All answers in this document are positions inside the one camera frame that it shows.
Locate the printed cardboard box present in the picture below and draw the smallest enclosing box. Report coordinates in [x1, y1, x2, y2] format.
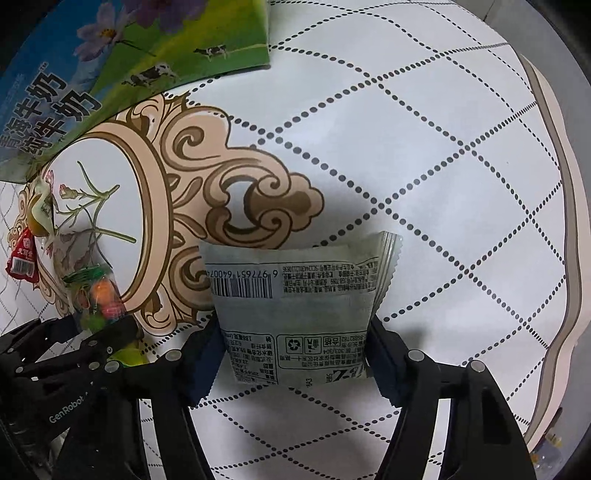
[0, 0, 271, 183]

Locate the clear plastic bag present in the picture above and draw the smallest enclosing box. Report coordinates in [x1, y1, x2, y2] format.
[531, 411, 565, 467]

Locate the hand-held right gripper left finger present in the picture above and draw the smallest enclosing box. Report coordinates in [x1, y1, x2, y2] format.
[55, 318, 225, 480]

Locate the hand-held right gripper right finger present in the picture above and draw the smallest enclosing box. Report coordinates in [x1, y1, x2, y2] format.
[366, 315, 537, 480]

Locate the clear colourful candy packet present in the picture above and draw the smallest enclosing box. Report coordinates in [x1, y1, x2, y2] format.
[62, 263, 148, 367]

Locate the clear braised egg packet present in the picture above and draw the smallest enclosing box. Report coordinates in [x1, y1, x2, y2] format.
[25, 178, 63, 245]

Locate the small red snack packet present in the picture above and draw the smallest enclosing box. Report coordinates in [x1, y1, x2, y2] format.
[4, 228, 40, 282]

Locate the grey white snack packet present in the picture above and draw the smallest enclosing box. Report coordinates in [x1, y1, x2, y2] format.
[198, 231, 403, 386]

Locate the white checked floral blanket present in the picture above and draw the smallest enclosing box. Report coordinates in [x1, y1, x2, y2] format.
[0, 0, 589, 480]

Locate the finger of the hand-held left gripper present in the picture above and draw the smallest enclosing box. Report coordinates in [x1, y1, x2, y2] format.
[78, 318, 140, 365]
[0, 316, 81, 365]

